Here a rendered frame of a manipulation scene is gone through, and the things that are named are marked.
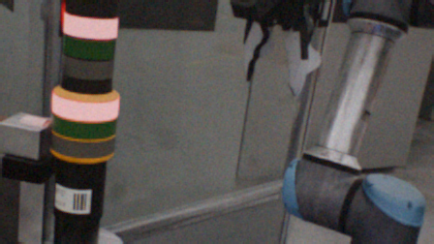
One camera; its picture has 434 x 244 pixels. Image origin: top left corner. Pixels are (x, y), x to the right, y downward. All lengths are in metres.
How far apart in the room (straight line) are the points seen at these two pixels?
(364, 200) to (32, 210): 0.89
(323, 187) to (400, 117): 4.07
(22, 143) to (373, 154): 4.91
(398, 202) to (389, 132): 4.08
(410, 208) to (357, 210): 0.09
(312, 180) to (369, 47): 0.28
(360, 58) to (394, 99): 3.92
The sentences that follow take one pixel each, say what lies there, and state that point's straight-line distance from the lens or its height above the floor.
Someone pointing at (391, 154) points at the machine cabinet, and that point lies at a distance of 5.41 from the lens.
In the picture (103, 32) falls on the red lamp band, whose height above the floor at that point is 1.62.
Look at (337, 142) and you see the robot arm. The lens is 1.29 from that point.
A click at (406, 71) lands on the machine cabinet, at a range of 5.22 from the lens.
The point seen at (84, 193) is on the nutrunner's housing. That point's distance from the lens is 0.43.
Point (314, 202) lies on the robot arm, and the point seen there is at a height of 1.21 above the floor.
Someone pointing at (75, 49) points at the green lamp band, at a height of 1.60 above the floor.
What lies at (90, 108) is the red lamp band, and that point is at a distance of 0.40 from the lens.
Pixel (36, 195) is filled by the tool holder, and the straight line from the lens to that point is 0.44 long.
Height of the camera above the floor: 1.68
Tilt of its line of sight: 20 degrees down
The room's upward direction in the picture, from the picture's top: 6 degrees clockwise
